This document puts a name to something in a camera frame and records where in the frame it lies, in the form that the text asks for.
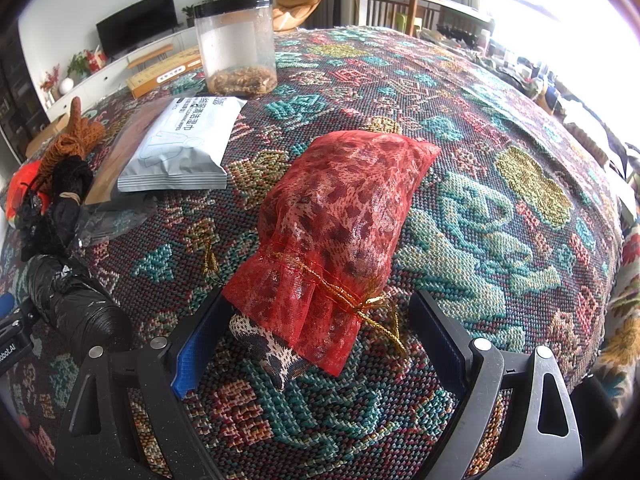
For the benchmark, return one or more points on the flat yellow box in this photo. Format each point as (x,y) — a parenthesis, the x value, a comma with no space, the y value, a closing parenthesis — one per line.
(160,76)

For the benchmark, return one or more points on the green plant with red decoration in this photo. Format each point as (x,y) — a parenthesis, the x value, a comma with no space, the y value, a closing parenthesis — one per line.
(82,62)

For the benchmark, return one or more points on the black lace cloth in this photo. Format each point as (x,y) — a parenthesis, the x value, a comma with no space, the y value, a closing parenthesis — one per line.
(67,180)

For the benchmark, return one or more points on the wooden chair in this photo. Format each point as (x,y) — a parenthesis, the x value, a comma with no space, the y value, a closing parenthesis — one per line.
(380,7)

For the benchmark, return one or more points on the black plastic-wrapped roll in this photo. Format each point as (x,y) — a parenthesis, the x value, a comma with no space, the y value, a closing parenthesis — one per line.
(75,305)

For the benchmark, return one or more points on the white wet wipes pack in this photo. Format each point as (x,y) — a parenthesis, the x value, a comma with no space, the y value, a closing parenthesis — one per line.
(180,145)

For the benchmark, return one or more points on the small potted plant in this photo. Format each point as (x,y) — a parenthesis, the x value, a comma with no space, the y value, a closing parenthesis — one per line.
(189,15)

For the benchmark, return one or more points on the leopard print cloth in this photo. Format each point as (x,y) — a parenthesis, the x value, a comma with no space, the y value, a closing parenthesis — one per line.
(270,355)

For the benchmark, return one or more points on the wooden dining table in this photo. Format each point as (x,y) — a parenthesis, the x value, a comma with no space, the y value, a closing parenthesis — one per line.
(450,10)

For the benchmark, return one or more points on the dark display cabinet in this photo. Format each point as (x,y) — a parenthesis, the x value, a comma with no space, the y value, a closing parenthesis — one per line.
(17,95)

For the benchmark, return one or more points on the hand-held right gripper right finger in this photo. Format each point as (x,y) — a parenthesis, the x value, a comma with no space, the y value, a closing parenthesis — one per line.
(440,335)

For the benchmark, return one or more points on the brown knitted cloth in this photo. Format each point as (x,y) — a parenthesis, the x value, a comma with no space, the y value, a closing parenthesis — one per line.
(75,135)

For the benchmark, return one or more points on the floral fabric cushion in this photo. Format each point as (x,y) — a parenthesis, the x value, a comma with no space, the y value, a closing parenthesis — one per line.
(625,310)

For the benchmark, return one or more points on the colourful woven blanket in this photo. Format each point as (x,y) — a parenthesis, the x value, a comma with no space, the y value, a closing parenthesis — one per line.
(450,110)

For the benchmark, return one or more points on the orange soft item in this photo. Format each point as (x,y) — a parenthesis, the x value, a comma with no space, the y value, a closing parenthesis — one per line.
(22,180)

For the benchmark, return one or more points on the clear plastic jar black lid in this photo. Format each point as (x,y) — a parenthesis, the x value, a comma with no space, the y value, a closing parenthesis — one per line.
(235,45)

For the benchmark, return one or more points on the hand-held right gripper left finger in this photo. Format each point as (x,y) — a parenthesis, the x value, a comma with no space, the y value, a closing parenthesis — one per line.
(192,355)

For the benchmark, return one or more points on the small wooden bench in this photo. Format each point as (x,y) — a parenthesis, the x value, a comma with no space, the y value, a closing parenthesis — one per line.
(150,54)

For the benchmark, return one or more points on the white television cabinet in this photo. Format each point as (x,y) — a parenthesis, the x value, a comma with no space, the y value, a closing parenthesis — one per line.
(100,80)

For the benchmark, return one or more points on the black television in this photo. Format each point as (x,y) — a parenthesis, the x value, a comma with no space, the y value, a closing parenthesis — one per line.
(135,25)

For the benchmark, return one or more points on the orange lounge chair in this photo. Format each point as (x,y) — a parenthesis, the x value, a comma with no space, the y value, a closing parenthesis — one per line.
(300,0)

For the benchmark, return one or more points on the red berry branches white vase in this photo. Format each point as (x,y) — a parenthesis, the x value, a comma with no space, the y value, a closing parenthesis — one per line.
(52,82)

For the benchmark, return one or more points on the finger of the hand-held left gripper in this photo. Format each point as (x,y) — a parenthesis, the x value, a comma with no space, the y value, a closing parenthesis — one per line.
(4,305)

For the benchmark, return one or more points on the clear bag with brown content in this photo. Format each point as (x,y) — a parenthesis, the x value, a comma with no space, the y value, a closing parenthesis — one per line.
(117,165)

